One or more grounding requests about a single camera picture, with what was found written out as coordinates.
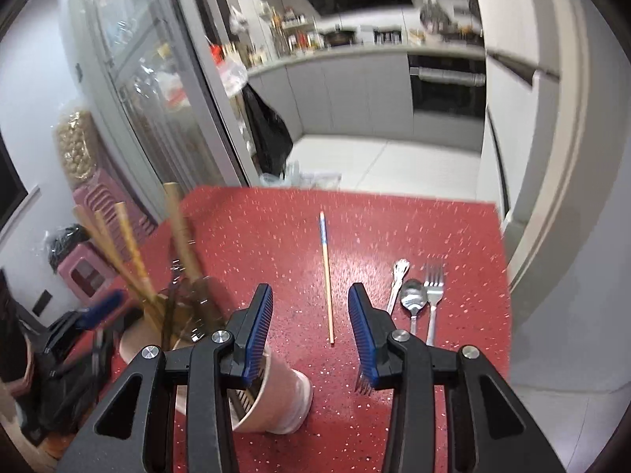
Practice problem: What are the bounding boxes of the metal spoon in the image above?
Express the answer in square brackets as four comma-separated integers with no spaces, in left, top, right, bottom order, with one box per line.
[399,278,429,337]

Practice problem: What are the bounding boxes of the plain metal fork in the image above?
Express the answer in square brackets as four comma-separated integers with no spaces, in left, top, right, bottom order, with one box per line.
[422,261,446,347]

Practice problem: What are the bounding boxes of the small black plastic bag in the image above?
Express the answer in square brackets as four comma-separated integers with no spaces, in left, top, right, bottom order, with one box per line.
[46,223,92,273]

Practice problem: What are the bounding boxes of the mauve plastic stool stack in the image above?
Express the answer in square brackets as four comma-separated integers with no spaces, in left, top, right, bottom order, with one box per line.
[73,175,159,253]

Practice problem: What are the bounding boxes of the grey kitchen counter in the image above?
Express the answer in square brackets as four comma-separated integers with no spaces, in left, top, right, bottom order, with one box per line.
[246,42,489,155]

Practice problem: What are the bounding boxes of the clear plastic bags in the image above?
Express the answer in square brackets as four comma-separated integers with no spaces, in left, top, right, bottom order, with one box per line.
[258,159,344,191]

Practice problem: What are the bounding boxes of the patterned wooden chopstick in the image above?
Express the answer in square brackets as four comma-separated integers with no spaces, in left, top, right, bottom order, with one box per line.
[114,202,155,302]
[93,209,149,309]

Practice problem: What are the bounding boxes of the pink plastic stool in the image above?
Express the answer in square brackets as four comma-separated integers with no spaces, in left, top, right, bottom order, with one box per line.
[56,240,130,307]

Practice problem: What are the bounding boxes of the white tall cabinet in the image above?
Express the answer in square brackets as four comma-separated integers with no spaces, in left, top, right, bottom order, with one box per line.
[467,0,631,299]

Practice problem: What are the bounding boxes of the clear bag of nuts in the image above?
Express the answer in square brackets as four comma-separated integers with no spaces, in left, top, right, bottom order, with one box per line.
[51,108,100,189]

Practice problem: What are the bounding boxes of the rack of spice bottles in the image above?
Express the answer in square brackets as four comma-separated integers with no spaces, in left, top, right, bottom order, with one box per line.
[268,6,327,56]

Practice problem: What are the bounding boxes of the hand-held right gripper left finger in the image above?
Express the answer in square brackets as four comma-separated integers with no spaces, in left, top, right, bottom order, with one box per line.
[56,283,274,473]

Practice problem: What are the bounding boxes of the blue patterned chopstick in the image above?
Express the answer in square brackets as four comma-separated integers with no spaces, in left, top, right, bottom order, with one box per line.
[318,210,337,345]

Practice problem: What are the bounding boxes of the black built-in oven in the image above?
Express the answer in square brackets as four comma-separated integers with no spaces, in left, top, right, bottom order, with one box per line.
[407,53,489,120]

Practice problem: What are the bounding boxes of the beige utensil holder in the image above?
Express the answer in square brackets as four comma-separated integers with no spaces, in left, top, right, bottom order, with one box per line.
[118,296,315,436]

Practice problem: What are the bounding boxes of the white and red plastic bag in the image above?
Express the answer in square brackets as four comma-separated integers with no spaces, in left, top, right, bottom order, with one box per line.
[209,42,250,98]

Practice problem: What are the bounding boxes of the dark translucent plastic spoon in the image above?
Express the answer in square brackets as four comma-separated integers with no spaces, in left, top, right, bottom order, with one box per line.
[190,277,226,336]
[166,259,195,350]

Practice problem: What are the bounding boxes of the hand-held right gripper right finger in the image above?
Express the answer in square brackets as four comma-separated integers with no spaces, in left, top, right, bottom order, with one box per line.
[347,283,568,473]

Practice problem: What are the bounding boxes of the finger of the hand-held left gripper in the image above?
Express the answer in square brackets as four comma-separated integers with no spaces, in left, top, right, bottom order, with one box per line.
[74,289,127,330]

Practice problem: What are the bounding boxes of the black wok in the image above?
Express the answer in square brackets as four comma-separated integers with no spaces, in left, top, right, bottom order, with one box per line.
[323,30,357,49]

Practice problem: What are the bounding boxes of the plain wooden chopstick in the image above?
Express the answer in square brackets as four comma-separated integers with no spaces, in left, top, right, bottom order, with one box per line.
[162,182,206,287]
[72,205,163,337]

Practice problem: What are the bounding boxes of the glass door cabinet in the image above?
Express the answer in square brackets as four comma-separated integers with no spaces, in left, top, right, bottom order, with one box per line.
[59,0,248,218]

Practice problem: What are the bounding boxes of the black hanging plastic bag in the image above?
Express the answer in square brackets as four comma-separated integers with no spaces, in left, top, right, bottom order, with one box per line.
[241,83,295,177]

